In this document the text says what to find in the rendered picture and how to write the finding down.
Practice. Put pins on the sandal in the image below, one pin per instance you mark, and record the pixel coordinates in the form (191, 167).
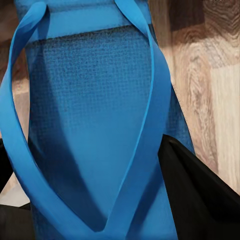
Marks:
(101, 99)

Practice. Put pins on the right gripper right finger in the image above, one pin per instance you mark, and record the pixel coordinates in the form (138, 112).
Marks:
(203, 206)

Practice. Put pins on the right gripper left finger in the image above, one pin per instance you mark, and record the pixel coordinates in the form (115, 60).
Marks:
(6, 169)

